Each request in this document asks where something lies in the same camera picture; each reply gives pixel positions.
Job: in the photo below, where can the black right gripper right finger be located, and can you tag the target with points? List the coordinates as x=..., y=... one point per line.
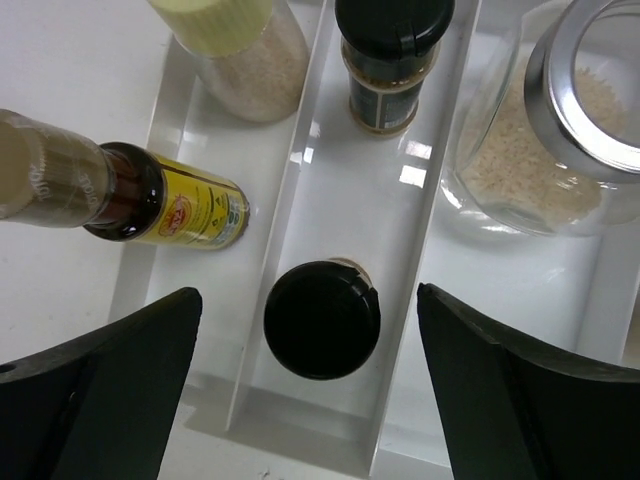
x=515, y=407

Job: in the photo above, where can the glass rice jar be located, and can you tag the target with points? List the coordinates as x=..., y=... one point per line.
x=548, y=142

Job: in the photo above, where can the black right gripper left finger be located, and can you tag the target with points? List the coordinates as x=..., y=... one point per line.
x=102, y=405

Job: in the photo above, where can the black-lid spice shaker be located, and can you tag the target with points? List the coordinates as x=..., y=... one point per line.
x=322, y=319
x=388, y=48

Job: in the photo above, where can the yellow-lid rice jar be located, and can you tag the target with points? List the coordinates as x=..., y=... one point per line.
x=250, y=55

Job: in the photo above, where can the yellow-label brown sauce bottle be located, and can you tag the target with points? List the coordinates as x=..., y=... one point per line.
x=55, y=178

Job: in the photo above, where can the white divided organizer tray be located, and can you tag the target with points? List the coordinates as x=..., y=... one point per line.
x=320, y=187

